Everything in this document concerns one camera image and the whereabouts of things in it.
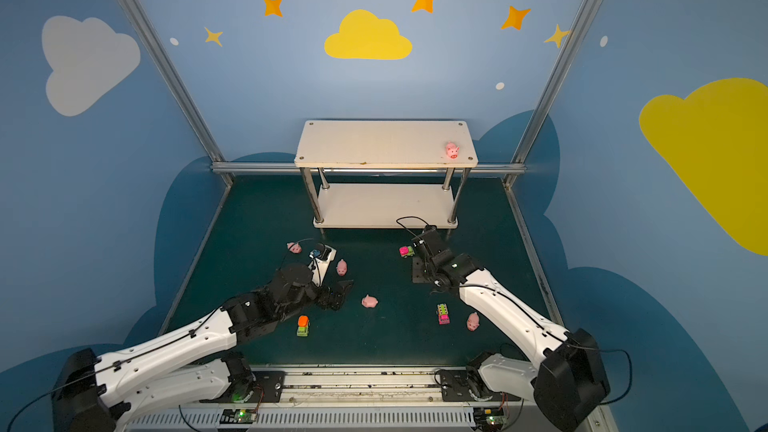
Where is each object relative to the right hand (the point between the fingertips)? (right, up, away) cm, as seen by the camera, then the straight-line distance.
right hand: (424, 260), depth 83 cm
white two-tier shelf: (-23, +33, 0) cm, 40 cm away
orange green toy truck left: (-34, -18, 0) cm, 39 cm away
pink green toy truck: (+6, -16, +2) cm, 17 cm away
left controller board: (-46, -35, -12) cm, 59 cm away
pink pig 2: (-16, -13, +6) cm, 21 cm away
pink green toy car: (-4, 0, +16) cm, 16 cm away
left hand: (-22, -3, -7) cm, 23 cm away
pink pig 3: (+14, -18, +1) cm, 23 cm away
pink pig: (-41, +1, +16) cm, 44 cm away
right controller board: (+14, -37, -11) cm, 41 cm away
